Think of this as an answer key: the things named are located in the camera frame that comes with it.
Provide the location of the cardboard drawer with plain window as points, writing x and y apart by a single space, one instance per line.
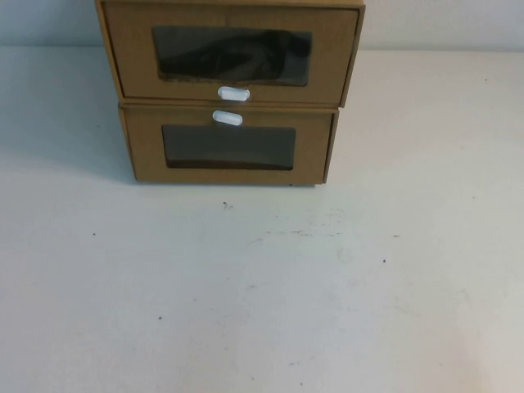
143 155

